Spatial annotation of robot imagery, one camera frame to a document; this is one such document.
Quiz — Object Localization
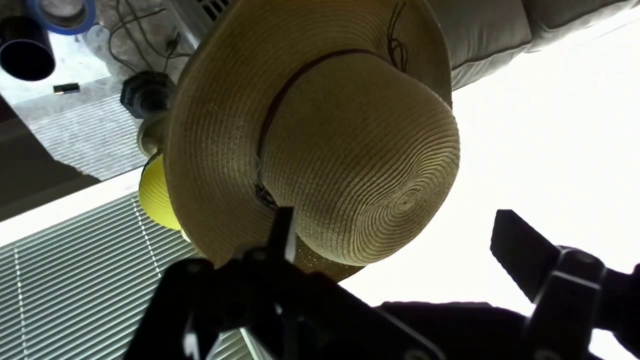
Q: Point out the black tube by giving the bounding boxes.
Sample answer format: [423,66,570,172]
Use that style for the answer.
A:
[0,16,58,84]

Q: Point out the woven straw hat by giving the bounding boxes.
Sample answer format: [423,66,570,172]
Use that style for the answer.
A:
[162,0,464,282]

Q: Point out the yellow shade table lamp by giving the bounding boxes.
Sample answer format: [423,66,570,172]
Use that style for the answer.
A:
[119,69,193,244]

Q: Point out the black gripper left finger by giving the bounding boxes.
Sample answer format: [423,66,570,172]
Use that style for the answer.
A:
[123,207,443,360]

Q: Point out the blue tape roll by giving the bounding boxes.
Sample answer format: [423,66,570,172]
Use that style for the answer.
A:
[25,0,98,37]

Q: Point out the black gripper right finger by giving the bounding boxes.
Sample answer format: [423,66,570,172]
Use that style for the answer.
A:
[489,209,640,360]

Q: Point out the white window blinds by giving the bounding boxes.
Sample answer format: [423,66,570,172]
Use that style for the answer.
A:
[0,192,269,360]

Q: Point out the black power cable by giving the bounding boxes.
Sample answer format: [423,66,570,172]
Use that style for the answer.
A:
[106,0,186,76]

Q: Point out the small black object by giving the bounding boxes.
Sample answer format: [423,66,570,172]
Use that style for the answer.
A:
[53,81,85,96]

